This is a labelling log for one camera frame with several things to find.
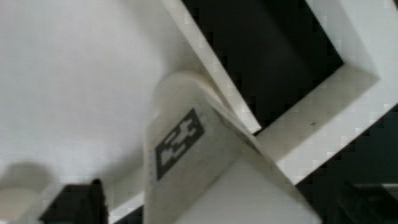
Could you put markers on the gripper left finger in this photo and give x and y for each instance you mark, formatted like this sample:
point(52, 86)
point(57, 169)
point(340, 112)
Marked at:
point(77, 207)

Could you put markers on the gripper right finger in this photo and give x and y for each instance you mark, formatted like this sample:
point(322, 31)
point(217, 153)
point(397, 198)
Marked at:
point(354, 203)

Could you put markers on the white table leg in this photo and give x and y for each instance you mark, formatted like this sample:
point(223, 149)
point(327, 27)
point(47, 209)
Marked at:
point(214, 181)

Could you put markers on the white square table top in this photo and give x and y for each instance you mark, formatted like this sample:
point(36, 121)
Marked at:
point(88, 52)

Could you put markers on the white U-shaped fence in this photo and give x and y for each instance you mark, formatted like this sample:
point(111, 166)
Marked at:
point(354, 97)

